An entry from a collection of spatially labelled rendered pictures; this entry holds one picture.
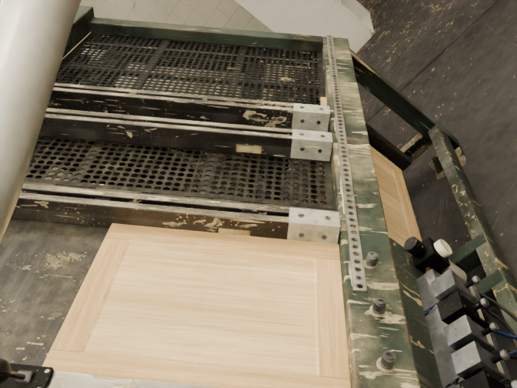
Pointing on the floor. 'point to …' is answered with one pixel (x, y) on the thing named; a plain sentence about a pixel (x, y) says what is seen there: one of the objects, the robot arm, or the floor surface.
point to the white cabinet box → (315, 18)
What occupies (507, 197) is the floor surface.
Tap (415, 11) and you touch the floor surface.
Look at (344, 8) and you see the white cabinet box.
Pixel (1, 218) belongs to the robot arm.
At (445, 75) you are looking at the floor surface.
